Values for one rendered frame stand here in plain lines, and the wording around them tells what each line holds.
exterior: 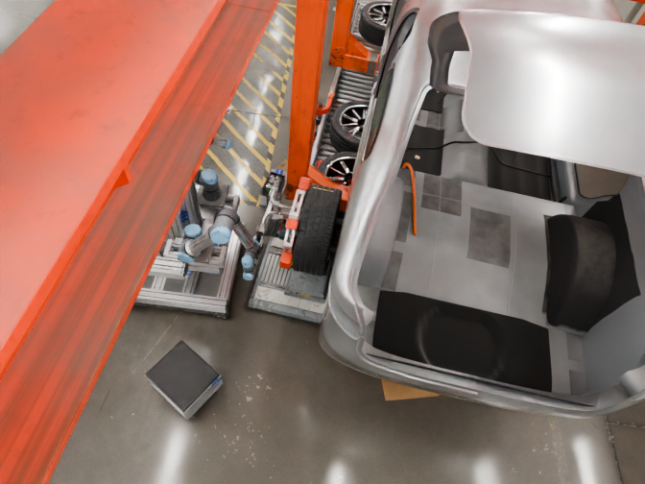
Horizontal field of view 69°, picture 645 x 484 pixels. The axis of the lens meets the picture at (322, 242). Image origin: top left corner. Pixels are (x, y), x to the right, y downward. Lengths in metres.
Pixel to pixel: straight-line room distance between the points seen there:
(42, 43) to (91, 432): 3.35
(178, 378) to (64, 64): 2.93
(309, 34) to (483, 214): 1.78
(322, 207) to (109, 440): 2.24
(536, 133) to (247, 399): 2.99
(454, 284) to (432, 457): 1.34
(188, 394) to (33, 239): 2.96
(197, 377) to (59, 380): 2.79
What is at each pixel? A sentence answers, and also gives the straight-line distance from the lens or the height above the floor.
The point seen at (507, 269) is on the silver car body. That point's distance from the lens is 3.52.
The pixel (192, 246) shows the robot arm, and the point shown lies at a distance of 3.11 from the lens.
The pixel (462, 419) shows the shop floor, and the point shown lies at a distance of 4.07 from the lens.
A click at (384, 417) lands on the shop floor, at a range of 3.89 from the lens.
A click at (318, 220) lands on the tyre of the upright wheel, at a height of 1.15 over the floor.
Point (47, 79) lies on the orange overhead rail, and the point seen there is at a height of 3.22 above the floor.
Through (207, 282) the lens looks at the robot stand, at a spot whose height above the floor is 0.21.
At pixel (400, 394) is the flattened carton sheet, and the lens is 3.96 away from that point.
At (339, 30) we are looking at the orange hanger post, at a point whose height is 0.95.
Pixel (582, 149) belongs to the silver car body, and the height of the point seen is 2.85.
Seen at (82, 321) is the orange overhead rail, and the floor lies 3.00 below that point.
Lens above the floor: 3.70
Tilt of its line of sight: 56 degrees down
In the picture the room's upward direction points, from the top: 10 degrees clockwise
